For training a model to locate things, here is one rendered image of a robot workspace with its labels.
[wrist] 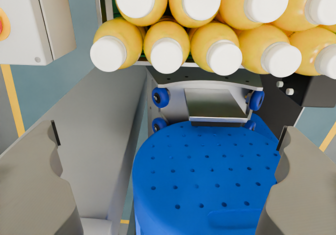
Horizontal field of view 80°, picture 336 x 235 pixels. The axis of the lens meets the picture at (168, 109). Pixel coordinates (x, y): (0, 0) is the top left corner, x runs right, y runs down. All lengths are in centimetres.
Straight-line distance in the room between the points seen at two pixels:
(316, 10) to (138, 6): 19
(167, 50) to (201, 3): 6
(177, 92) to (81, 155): 30
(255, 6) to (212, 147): 24
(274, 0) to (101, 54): 20
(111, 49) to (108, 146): 39
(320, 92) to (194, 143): 25
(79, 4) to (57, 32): 112
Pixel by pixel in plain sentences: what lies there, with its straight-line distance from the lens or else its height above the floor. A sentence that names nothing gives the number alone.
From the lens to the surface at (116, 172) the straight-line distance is 53.
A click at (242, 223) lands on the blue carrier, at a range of 30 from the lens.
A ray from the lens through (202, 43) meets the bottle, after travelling 29.
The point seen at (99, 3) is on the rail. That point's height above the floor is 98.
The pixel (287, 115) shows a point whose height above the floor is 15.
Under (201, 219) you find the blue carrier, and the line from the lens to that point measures 29.
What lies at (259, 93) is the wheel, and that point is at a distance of 45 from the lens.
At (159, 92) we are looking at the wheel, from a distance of 40.
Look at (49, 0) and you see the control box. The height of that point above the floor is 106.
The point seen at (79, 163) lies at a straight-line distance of 56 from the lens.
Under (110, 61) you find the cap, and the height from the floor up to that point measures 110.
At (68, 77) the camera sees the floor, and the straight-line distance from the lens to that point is 159.
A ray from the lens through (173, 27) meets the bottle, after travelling 29.
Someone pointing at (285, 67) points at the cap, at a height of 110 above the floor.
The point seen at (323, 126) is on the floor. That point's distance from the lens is 204.
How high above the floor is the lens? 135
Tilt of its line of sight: 62 degrees down
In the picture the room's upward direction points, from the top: 180 degrees clockwise
